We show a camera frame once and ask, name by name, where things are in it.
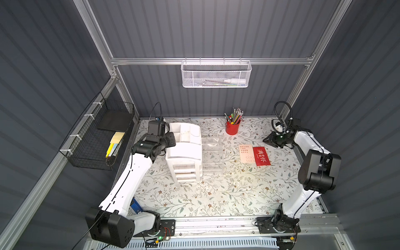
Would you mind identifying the pencils bundle in cup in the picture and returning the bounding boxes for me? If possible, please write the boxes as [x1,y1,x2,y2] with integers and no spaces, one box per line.
[224,108,244,125]

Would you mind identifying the red postcard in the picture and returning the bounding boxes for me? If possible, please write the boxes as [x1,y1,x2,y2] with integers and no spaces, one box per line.
[253,146,271,167]

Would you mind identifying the white wire mesh basket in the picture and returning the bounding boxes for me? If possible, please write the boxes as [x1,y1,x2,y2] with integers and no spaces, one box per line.
[181,59,252,88]

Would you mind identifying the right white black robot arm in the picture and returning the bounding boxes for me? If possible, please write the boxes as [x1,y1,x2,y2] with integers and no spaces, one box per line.
[263,130,341,227]

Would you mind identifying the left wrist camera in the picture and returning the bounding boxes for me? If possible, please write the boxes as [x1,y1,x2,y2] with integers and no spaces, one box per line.
[148,120,170,136]

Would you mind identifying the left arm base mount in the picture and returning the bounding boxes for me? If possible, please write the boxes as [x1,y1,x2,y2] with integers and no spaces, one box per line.
[133,219,176,238]

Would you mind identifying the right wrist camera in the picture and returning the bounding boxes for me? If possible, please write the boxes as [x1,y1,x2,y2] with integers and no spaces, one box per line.
[271,118,293,134]

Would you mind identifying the red pencil cup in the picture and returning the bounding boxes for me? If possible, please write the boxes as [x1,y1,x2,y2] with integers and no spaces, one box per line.
[225,120,241,135]

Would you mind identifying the yellow sticky notes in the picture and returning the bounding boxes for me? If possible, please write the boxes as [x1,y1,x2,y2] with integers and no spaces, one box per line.
[106,132,125,158]

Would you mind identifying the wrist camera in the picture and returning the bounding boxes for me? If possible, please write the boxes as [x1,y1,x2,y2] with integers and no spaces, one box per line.
[148,120,170,136]
[271,118,293,134]

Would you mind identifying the white plastic drawer organizer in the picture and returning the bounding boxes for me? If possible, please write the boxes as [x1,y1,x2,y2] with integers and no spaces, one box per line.
[166,122,203,183]

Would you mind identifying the clear plastic drawer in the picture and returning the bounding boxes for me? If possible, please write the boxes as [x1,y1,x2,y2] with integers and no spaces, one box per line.
[202,137,225,175]

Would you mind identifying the black notebook in basket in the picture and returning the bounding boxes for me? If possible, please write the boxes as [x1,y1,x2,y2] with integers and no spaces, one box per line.
[97,110,132,132]

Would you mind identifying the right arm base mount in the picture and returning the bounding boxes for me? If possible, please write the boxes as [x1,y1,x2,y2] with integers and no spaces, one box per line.
[254,216,301,234]

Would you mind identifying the black wire wall basket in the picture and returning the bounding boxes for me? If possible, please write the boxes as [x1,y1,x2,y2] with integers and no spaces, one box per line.
[59,93,135,171]

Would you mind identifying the white marker in basket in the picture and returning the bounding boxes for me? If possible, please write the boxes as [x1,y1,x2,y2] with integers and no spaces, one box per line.
[224,78,247,86]

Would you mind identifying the white perforated cable tray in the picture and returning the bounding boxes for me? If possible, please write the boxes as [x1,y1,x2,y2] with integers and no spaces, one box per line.
[93,236,279,250]

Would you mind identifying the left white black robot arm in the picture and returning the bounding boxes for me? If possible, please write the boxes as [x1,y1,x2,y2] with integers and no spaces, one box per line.
[85,132,176,248]

